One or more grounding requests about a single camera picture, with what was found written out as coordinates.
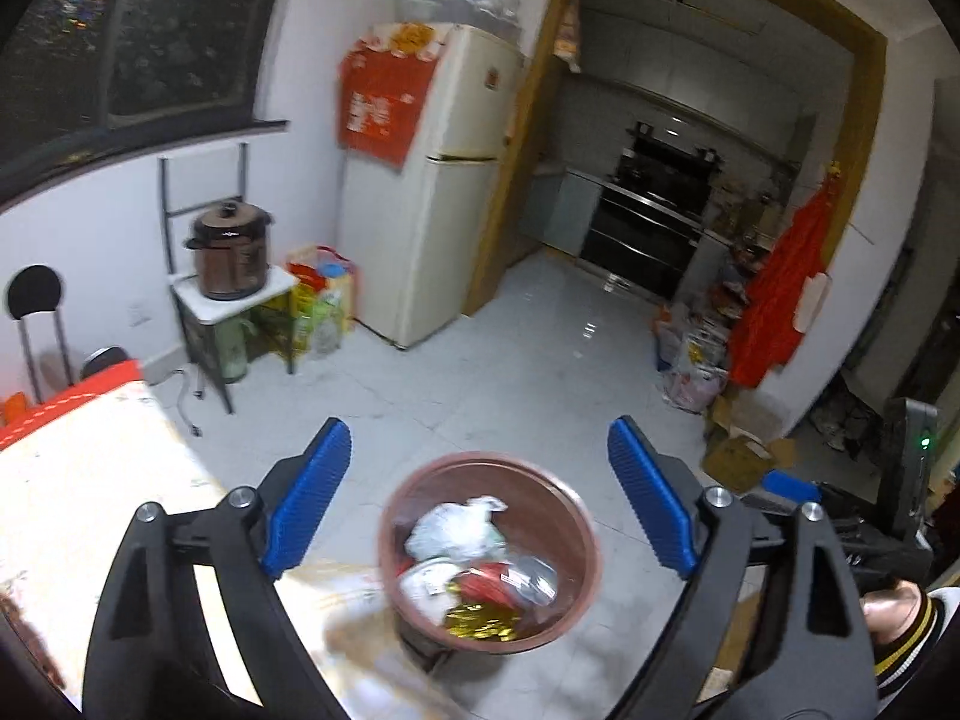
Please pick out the silver foil packet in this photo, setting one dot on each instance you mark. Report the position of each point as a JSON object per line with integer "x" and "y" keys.
{"x": 534, "y": 577}

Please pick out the brown round trash bin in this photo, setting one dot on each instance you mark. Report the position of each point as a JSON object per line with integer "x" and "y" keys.
{"x": 551, "y": 491}

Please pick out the brown rice cooker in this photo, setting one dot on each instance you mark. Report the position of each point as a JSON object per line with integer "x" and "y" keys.
{"x": 229, "y": 247}

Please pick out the grey kitchen cabinet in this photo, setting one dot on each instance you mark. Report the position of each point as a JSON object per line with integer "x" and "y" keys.
{"x": 559, "y": 210}

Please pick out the white printed packet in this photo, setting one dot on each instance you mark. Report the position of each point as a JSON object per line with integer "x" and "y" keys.
{"x": 427, "y": 589}

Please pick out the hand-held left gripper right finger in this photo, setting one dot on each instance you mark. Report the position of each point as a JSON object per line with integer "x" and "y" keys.
{"x": 652, "y": 495}

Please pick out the metal rack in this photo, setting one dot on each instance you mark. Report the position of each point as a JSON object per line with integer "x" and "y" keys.
{"x": 225, "y": 307}

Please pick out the person's right hand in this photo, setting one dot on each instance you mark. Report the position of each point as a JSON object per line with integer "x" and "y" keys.
{"x": 892, "y": 607}

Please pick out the clear containers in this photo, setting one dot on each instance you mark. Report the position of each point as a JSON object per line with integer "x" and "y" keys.
{"x": 472, "y": 0}

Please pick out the pile of plastic bags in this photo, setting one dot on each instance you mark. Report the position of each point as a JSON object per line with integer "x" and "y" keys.
{"x": 694, "y": 360}

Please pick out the gold foil wrapper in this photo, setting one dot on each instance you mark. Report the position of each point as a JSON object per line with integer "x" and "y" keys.
{"x": 484, "y": 622}

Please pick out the red hanging cloth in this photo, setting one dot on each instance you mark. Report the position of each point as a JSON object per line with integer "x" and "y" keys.
{"x": 780, "y": 300}

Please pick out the dark window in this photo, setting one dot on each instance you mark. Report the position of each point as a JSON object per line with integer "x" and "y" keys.
{"x": 150, "y": 30}

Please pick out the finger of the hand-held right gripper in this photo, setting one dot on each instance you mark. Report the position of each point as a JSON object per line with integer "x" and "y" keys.
{"x": 791, "y": 484}

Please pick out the colourful bag of bottles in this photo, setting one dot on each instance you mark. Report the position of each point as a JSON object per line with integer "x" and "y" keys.
{"x": 322, "y": 300}

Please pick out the flattened cardboard boxes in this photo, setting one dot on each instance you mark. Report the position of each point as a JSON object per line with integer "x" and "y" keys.
{"x": 742, "y": 450}

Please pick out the white plastic bag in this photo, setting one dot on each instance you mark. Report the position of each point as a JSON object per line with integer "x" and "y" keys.
{"x": 450, "y": 529}

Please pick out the pale green jug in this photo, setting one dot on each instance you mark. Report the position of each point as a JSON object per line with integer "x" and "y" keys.
{"x": 234, "y": 349}

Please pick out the cream refrigerator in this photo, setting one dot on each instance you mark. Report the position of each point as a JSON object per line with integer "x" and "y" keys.
{"x": 450, "y": 240}

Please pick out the person's right forearm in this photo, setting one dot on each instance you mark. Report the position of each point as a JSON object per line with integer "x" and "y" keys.
{"x": 926, "y": 645}

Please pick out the red printed cloth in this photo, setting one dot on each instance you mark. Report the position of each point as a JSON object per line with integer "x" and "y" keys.
{"x": 375, "y": 112}

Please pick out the black built-in oven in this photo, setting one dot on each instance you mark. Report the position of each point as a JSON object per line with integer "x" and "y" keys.
{"x": 645, "y": 225}

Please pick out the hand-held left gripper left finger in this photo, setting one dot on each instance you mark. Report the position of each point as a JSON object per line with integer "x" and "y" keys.
{"x": 311, "y": 495}

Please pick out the wooden door frame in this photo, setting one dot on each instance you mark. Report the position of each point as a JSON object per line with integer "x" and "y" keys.
{"x": 517, "y": 165}

